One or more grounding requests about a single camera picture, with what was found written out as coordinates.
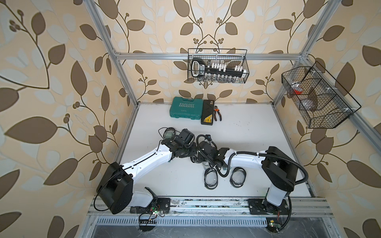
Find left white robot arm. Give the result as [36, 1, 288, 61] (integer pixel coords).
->
[96, 138, 197, 214]

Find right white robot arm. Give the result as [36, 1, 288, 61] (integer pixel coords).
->
[192, 135, 309, 214]

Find green plastic tool case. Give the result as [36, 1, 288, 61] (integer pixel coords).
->
[169, 97, 203, 120]

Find black yellow-label case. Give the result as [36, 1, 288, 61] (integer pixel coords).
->
[200, 100, 214, 126]

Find orange black pliers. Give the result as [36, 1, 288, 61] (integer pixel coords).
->
[213, 106, 222, 122]

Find black socket set holder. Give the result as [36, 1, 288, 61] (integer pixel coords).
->
[188, 58, 250, 78]

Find red item in basket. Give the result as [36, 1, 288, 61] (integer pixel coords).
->
[291, 82, 304, 95]

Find aluminium front rail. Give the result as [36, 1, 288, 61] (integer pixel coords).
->
[87, 195, 334, 218]

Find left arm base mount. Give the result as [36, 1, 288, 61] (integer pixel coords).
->
[129, 187, 171, 216]

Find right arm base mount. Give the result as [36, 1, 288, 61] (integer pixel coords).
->
[247, 198, 290, 215]

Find back wire basket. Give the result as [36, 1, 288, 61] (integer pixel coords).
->
[188, 48, 250, 84]

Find wire basket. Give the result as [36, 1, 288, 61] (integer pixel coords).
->
[281, 61, 361, 129]
[188, 48, 250, 84]

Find right wire basket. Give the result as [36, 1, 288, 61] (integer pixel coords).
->
[281, 61, 361, 129]

